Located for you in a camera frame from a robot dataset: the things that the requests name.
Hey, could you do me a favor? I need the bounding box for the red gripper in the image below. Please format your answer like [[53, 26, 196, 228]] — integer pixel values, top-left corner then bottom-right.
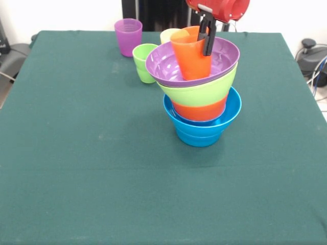
[[185, 0, 251, 57]]

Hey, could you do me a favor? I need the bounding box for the orange cup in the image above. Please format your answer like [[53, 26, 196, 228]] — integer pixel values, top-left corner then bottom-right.
[[170, 26, 214, 81]]

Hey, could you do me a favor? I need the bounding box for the large purple bowl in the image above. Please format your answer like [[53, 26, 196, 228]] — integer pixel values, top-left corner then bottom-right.
[[145, 36, 241, 88]]

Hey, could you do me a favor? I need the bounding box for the large green bowl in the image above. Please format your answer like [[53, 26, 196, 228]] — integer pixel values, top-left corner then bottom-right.
[[156, 62, 239, 107]]

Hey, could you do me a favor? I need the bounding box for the large light blue bowl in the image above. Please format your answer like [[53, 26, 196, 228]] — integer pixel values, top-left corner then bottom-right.
[[162, 86, 242, 135]]

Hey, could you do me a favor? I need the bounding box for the orange bowl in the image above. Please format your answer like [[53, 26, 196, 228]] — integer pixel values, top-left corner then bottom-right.
[[171, 93, 229, 121]]

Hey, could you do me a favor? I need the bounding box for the small light blue bowl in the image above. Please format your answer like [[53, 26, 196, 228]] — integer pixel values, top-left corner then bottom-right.
[[175, 125, 222, 148]]

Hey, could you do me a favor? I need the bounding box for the yellow cup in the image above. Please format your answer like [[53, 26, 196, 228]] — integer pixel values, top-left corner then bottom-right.
[[160, 28, 182, 44]]

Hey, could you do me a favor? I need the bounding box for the green cup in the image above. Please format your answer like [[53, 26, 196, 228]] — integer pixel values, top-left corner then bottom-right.
[[132, 43, 159, 84]]

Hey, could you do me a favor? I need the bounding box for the purple cup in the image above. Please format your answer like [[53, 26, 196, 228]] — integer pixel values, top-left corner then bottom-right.
[[114, 18, 143, 58]]

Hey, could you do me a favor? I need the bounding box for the black floor stand base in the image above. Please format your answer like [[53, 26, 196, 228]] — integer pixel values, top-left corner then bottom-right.
[[295, 38, 327, 77], [0, 20, 33, 77]]

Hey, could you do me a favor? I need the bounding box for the dark green tablecloth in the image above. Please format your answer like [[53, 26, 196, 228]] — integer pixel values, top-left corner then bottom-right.
[[0, 30, 327, 245]]

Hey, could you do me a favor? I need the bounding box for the black pedestal column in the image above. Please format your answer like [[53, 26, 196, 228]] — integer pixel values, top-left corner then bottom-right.
[[122, 0, 202, 32]]

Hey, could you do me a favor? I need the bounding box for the tangle of floor cables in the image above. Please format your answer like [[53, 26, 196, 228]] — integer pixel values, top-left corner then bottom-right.
[[306, 57, 327, 113]]

